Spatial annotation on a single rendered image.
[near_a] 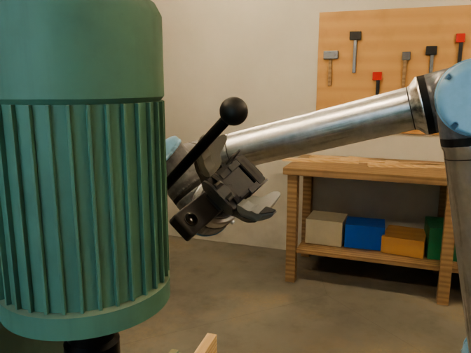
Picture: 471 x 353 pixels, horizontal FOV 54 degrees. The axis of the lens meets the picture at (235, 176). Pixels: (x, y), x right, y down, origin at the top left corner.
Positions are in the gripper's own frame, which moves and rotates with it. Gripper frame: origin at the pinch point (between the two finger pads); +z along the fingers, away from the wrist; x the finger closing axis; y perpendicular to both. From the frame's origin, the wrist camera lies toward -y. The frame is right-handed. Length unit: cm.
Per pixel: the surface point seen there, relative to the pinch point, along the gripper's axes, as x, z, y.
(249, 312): 56, -234, 33
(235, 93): -69, -281, 159
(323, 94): -16, -243, 193
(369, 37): -23, -207, 232
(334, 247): 72, -250, 113
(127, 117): -9.0, 22.5, -12.2
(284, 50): -64, -245, 197
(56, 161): -9.7, 22.1, -19.2
